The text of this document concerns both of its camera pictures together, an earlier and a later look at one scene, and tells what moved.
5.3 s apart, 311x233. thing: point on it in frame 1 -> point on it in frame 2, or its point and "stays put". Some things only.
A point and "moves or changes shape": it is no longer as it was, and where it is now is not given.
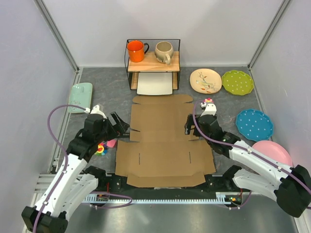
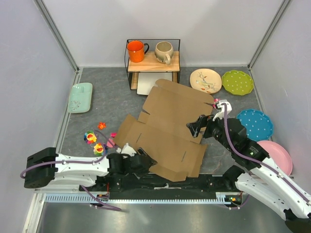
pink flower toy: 209,100 -> 215,100
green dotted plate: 237,82 stays put
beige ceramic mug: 164,51 stays put
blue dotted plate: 254,125 stays put
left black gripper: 117,129 -> 141,152
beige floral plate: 205,81 stays put
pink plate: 274,150 stays put
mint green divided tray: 81,94 stays put
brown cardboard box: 161,155 moves or changes shape
